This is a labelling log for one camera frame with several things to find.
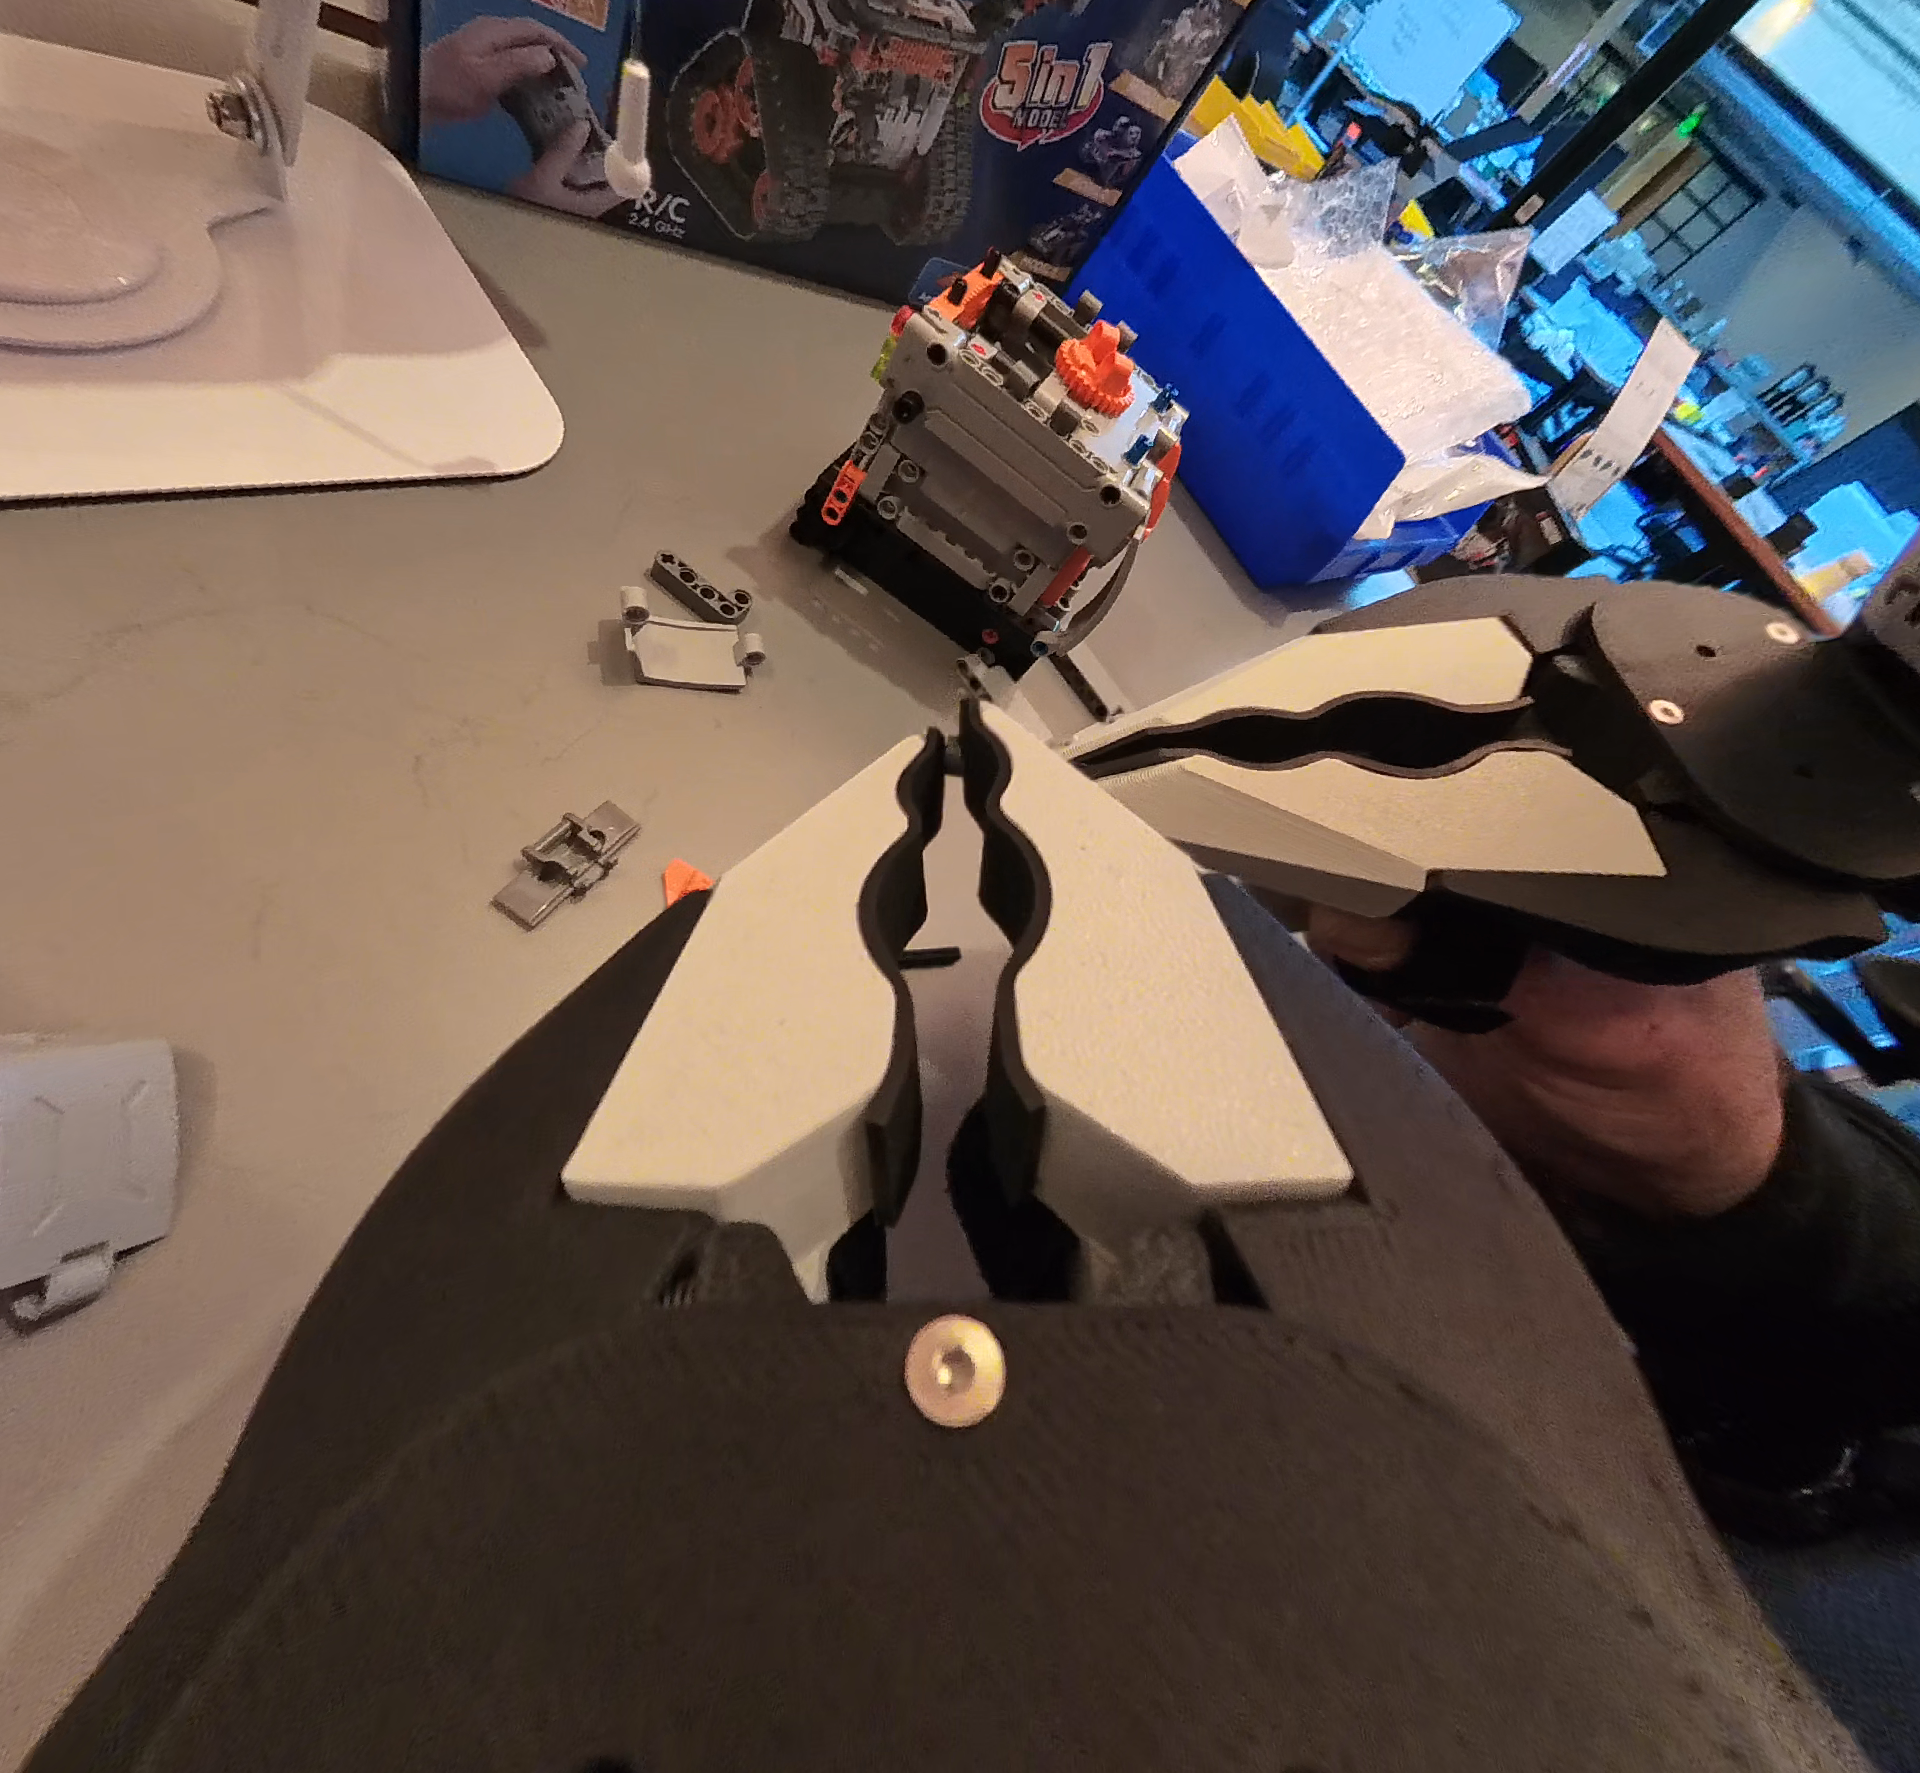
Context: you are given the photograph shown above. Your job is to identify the person's right forearm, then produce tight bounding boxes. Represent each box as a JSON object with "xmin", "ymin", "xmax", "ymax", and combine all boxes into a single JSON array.
[{"xmin": 1560, "ymin": 971, "xmax": 1920, "ymax": 1550}]

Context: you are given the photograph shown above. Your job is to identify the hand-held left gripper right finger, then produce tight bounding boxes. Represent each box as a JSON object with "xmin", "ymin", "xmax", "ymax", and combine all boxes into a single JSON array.
[{"xmin": 959, "ymin": 696, "xmax": 1353, "ymax": 1298}]

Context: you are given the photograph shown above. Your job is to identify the black pole lamp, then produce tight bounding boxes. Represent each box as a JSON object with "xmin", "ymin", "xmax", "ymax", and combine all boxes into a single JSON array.
[{"xmin": 1499, "ymin": 0, "xmax": 1895, "ymax": 223}]

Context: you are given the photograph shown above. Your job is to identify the person's right hand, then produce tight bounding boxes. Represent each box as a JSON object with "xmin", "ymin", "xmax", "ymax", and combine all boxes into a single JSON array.
[{"xmin": 1296, "ymin": 895, "xmax": 1789, "ymax": 1220}]

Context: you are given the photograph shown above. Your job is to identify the clear plastic bags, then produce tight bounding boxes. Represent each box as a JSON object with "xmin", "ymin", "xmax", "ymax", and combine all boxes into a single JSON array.
[{"xmin": 1171, "ymin": 114, "xmax": 1555, "ymax": 530}]

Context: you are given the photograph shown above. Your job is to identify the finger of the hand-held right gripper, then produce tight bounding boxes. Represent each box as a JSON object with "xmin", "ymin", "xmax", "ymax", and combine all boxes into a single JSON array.
[
  {"xmin": 1062, "ymin": 615, "xmax": 1538, "ymax": 772},
  {"xmin": 1098, "ymin": 737, "xmax": 1675, "ymax": 902}
]

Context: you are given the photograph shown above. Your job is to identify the light grey curved panel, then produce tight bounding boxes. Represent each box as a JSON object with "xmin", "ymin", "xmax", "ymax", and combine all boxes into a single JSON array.
[{"xmin": 605, "ymin": 584, "xmax": 769, "ymax": 694}]

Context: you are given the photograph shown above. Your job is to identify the dark grey track link piece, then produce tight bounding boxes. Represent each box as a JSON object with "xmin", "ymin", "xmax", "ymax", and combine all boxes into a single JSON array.
[{"xmin": 492, "ymin": 811, "xmax": 644, "ymax": 929}]

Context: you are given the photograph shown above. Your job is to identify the blue storage bin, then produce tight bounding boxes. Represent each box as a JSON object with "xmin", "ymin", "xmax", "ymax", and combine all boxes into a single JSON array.
[{"xmin": 1068, "ymin": 122, "xmax": 1517, "ymax": 593}]

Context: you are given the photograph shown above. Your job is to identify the white tablet stand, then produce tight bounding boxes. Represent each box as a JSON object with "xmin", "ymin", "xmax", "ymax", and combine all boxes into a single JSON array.
[{"xmin": 0, "ymin": 0, "xmax": 568, "ymax": 502}]

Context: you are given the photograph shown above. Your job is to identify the white paper sheet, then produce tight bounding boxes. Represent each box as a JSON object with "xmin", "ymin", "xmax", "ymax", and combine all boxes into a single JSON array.
[{"xmin": 1543, "ymin": 318, "xmax": 1703, "ymax": 523}]

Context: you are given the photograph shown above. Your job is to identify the white cable plug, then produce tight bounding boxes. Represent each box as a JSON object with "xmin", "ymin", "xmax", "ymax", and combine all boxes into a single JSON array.
[{"xmin": 605, "ymin": 56, "xmax": 659, "ymax": 203}]

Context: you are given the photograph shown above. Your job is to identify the toy brick robot model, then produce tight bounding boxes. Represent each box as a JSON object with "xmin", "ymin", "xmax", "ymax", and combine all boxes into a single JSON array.
[{"xmin": 791, "ymin": 250, "xmax": 1194, "ymax": 673}]

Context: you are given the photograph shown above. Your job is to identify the dark grey angled beam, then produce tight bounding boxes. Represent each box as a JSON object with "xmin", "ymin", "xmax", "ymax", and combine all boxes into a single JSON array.
[{"xmin": 649, "ymin": 550, "xmax": 751, "ymax": 623}]

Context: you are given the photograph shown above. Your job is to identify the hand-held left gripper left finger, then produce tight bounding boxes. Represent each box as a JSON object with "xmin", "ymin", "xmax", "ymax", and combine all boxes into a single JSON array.
[{"xmin": 561, "ymin": 727, "xmax": 949, "ymax": 1301}]

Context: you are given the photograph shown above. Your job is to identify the toy robot kit box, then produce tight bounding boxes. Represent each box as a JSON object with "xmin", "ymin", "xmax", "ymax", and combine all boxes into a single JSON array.
[{"xmin": 385, "ymin": 0, "xmax": 1358, "ymax": 304}]

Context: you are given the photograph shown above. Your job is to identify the grey square panel piece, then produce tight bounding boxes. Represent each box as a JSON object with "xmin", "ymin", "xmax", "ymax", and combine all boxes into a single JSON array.
[{"xmin": 0, "ymin": 1037, "xmax": 181, "ymax": 1332}]

